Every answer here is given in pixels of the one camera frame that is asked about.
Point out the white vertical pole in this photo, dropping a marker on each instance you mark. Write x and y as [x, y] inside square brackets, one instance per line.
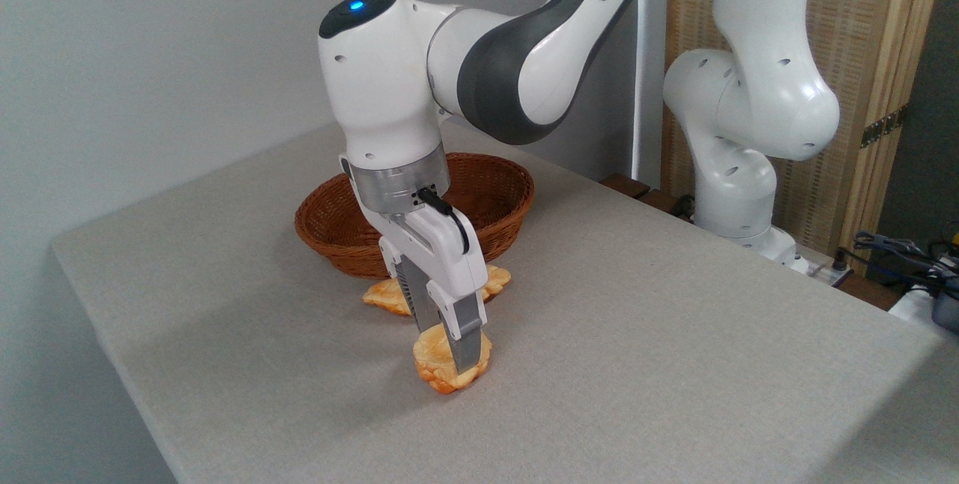
[650, 94]

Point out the grey tablecloth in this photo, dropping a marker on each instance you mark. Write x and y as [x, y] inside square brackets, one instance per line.
[637, 364]

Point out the long braided bread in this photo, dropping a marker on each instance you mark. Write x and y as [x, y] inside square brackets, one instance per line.
[383, 295]

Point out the metal screen hinge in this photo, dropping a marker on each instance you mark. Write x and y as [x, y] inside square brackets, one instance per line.
[884, 126]

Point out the grey device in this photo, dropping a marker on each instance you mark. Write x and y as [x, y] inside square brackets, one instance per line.
[947, 308]

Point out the brown wicker basket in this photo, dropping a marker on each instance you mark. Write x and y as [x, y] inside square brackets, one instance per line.
[494, 199]

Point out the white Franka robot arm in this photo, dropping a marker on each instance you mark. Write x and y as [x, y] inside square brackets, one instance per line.
[374, 79]

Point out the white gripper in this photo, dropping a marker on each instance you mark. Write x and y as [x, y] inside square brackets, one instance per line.
[442, 255]

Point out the small round bread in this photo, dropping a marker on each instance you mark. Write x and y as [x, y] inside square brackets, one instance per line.
[432, 364]

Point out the brown wooden block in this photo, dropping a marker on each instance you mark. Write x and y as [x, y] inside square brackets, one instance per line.
[661, 201]
[626, 186]

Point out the wooden folding screen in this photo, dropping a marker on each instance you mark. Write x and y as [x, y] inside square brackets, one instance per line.
[861, 42]

